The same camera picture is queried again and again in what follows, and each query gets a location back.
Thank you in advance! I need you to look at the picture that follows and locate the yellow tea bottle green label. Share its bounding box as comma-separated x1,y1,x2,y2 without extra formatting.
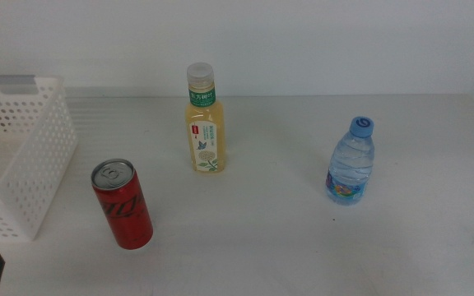
184,62,226,174

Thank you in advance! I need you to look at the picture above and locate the red soda can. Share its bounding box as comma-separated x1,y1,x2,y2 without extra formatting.
91,158,154,251

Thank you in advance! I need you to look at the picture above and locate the white perforated plastic basket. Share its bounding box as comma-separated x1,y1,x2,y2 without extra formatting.
0,75,78,243

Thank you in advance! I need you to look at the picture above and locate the clear water bottle blue cap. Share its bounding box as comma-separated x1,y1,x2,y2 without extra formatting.
325,115,376,206

